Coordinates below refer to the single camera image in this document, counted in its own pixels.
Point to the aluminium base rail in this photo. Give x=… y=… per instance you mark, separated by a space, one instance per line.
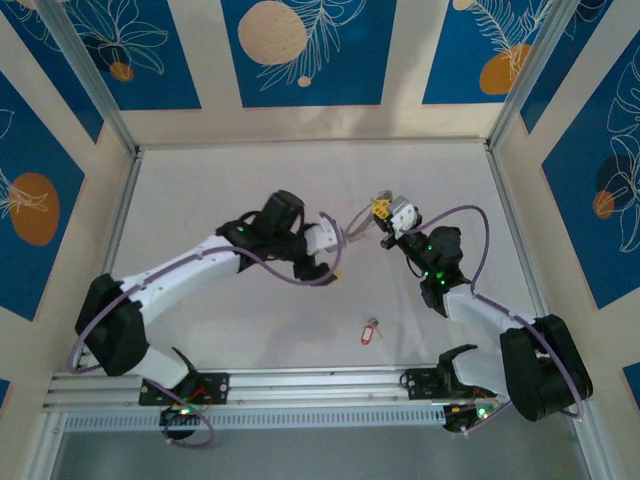
x=320 y=385

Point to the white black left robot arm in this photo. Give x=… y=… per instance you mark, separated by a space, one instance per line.
x=175 y=280

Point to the red key tag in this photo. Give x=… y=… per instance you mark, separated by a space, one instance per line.
x=368 y=334

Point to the black controller board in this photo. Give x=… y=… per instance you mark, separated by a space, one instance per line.
x=180 y=417
x=470 y=417

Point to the aluminium frame post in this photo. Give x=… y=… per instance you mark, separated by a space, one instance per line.
x=90 y=75
x=535 y=70

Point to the aluminium side rail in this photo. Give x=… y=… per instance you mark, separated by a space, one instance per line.
x=515 y=220
x=117 y=235

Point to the silver key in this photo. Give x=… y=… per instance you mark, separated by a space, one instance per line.
x=373 y=321
x=385 y=194

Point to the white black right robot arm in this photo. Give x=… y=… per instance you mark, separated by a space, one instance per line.
x=480 y=310

